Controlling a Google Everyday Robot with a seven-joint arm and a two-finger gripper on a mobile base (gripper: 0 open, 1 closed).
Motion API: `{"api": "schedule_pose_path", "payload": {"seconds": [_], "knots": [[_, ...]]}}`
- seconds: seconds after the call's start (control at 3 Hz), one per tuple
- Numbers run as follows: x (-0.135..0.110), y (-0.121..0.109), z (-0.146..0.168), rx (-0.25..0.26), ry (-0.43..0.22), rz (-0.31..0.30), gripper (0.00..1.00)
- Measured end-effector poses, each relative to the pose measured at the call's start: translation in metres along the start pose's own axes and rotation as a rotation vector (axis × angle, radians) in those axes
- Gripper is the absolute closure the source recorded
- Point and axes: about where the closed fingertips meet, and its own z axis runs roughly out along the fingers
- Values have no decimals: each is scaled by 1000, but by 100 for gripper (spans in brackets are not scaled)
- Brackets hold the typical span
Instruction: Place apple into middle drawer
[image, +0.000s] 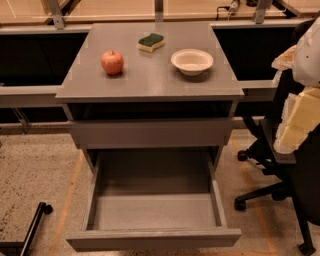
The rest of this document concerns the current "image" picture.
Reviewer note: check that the black office chair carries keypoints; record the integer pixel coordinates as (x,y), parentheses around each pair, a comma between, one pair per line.
(298,171)

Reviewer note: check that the white paper bowl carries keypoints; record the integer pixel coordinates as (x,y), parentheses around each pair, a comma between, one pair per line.
(192,62)

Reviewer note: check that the black stand leg with wheel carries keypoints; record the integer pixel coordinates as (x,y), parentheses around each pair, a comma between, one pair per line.
(22,248)

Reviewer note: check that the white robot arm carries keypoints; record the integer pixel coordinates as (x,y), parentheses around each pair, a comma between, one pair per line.
(306,59)

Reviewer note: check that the red apple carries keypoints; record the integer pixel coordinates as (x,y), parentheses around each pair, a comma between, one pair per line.
(112,62)

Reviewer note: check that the green and yellow sponge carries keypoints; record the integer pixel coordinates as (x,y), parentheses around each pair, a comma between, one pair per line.
(151,42)

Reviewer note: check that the closed grey top drawer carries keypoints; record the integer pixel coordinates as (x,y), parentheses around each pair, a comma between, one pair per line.
(151,133)

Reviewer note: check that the grey metal desk frame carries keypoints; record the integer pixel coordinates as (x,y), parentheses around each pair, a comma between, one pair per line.
(41,38)

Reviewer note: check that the open grey middle drawer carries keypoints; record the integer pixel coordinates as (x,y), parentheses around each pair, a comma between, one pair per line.
(154,199)

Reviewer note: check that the grey drawer cabinet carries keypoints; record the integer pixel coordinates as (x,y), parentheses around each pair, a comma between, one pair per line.
(149,86)

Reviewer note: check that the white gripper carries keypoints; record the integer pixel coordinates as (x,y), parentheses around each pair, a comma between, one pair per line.
(309,60)

